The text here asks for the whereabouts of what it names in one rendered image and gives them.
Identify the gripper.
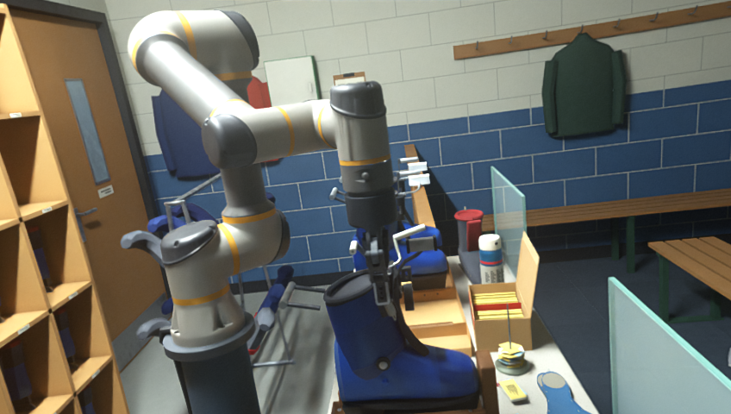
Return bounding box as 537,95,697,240
343,191,404,321

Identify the wooden skate rack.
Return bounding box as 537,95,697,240
399,143,476,356

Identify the blue hire skate boot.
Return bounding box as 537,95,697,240
322,268,481,411

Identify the grey container with red lid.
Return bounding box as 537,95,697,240
453,208,485,254

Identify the white and blue spray can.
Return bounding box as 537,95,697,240
478,233,505,285

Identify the cardboard box with yellow cards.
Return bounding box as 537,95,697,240
467,230,541,353

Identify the small glass screen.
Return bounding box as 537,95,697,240
489,166,528,279

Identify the paper spike with yellow slips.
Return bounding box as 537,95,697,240
494,312,528,377

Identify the yellow tag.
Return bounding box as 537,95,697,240
497,379,528,405

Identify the blue insole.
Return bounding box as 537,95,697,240
535,371,593,414

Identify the red hanging garment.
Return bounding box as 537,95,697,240
247,76,273,110

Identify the grey hook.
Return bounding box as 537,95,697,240
136,317,173,345
120,229,166,267

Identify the blue hanging jacket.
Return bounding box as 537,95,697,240
150,88,222,182

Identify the green hanging jacket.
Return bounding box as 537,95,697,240
540,31,628,140

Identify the large glass screen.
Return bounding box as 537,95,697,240
606,276,731,414

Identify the slatted wooden bench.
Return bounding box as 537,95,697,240
647,235,731,324

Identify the brown door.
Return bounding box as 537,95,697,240
4,0,168,342

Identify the wooden shelf unit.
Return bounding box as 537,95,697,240
0,4,130,414

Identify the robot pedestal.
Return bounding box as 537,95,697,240
162,319,265,414

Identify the white wall board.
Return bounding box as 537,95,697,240
263,55,322,108

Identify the long wooden wall bench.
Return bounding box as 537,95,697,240
481,188,731,274

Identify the wooden coat hook rail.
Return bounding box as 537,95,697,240
453,1,731,62

